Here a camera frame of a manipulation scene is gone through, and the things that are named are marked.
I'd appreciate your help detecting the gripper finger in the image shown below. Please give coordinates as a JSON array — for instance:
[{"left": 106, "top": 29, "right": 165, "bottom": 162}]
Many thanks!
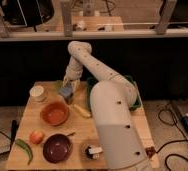
[
  {"left": 62, "top": 77, "right": 69, "bottom": 86},
  {"left": 72, "top": 80, "right": 80, "bottom": 92}
]

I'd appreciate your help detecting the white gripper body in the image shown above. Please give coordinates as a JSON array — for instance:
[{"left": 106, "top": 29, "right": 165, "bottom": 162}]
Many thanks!
[{"left": 65, "top": 66, "right": 82, "bottom": 81}]

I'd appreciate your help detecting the blue sponge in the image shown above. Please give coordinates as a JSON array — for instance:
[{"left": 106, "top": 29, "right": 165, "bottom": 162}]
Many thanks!
[{"left": 59, "top": 84, "right": 73, "bottom": 97}]

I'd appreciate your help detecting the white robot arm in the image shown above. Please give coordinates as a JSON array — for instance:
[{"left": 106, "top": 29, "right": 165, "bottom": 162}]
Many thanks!
[{"left": 64, "top": 41, "right": 152, "bottom": 171}]

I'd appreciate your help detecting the white cup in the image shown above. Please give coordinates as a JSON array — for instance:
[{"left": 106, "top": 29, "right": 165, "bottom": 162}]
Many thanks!
[{"left": 29, "top": 85, "right": 46, "bottom": 102}]

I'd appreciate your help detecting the green lettuce piece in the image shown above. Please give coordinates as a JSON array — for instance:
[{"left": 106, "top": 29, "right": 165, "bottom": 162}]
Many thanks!
[{"left": 54, "top": 80, "right": 63, "bottom": 91}]

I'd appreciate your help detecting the green tray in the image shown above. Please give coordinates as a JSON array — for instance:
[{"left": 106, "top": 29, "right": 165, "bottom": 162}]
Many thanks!
[{"left": 86, "top": 75, "right": 141, "bottom": 111}]

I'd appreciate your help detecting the orange bowl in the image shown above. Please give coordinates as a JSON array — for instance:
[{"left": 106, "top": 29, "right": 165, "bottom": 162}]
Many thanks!
[{"left": 40, "top": 102, "right": 69, "bottom": 126}]

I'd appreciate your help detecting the red apple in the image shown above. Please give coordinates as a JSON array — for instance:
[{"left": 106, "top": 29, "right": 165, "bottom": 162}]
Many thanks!
[{"left": 29, "top": 130, "right": 44, "bottom": 144}]

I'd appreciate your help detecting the purple bowl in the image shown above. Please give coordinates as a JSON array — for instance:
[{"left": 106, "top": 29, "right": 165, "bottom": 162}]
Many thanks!
[{"left": 43, "top": 134, "right": 72, "bottom": 163}]

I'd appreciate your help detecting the white dish brush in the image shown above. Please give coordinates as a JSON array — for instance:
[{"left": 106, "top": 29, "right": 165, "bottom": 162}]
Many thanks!
[{"left": 85, "top": 146, "right": 103, "bottom": 159}]

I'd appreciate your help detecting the green chili pepper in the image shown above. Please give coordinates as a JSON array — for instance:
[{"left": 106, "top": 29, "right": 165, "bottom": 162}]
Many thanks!
[{"left": 15, "top": 139, "right": 33, "bottom": 164}]

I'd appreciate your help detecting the metal frame rail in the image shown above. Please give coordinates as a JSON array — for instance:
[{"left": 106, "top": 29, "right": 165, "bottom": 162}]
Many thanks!
[{"left": 0, "top": 0, "right": 188, "bottom": 41}]

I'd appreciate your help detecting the black cable on floor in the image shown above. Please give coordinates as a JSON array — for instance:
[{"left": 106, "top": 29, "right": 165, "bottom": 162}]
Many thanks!
[{"left": 156, "top": 101, "right": 188, "bottom": 171}]

